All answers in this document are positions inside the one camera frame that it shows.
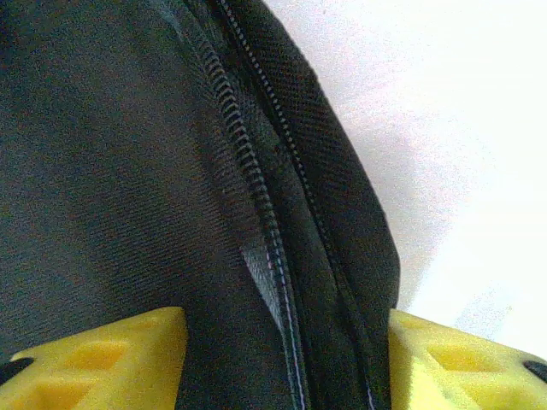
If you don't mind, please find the black fabric backpack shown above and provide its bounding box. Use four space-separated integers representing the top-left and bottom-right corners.
0 0 403 410

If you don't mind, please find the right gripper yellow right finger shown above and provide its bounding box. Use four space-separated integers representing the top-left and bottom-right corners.
386 309 547 410

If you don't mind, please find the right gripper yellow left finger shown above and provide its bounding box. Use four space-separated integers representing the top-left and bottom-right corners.
0 305 190 410

